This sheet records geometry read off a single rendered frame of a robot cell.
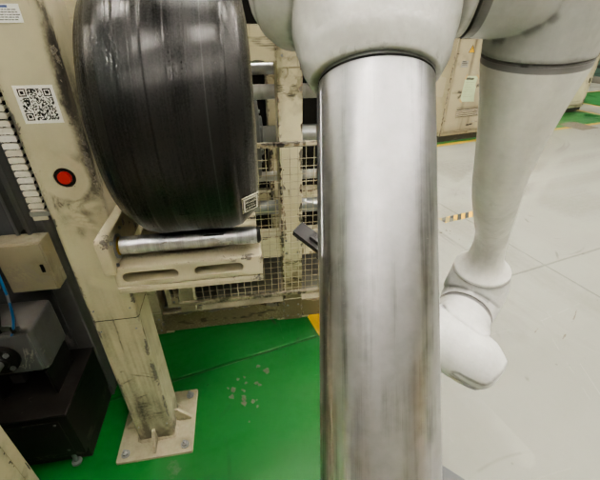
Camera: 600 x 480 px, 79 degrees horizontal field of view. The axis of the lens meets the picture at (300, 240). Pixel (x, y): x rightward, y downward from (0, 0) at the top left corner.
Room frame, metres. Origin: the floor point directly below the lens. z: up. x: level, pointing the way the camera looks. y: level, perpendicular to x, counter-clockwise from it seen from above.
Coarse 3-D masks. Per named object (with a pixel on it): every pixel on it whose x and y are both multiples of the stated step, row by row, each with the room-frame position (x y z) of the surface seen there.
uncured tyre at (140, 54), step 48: (96, 0) 0.72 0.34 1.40; (144, 0) 0.72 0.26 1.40; (192, 0) 0.74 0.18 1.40; (240, 0) 0.83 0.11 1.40; (96, 48) 0.66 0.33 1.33; (144, 48) 0.67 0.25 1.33; (192, 48) 0.68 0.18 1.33; (240, 48) 0.73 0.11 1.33; (96, 96) 0.63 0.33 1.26; (144, 96) 0.64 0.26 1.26; (192, 96) 0.65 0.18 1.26; (240, 96) 0.69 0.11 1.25; (96, 144) 0.63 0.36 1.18; (144, 144) 0.62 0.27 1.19; (192, 144) 0.64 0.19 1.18; (240, 144) 0.67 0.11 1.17; (144, 192) 0.63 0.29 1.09; (192, 192) 0.65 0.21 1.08; (240, 192) 0.68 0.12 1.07
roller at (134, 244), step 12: (228, 228) 0.80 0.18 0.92; (240, 228) 0.79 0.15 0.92; (252, 228) 0.79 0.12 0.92; (120, 240) 0.74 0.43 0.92; (132, 240) 0.74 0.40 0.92; (144, 240) 0.74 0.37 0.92; (156, 240) 0.74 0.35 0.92; (168, 240) 0.75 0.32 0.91; (180, 240) 0.75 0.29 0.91; (192, 240) 0.75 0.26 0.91; (204, 240) 0.76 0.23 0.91; (216, 240) 0.76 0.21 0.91; (228, 240) 0.77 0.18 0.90; (240, 240) 0.77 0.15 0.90; (252, 240) 0.78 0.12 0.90; (120, 252) 0.73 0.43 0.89; (132, 252) 0.73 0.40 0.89; (144, 252) 0.74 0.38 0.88
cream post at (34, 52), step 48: (0, 0) 0.78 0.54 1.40; (48, 0) 0.83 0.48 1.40; (0, 48) 0.78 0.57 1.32; (48, 48) 0.79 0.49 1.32; (48, 144) 0.78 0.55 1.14; (48, 192) 0.78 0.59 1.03; (96, 192) 0.79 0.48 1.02; (96, 288) 0.78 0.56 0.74; (144, 336) 0.80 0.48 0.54; (144, 384) 0.79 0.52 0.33; (144, 432) 0.78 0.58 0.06
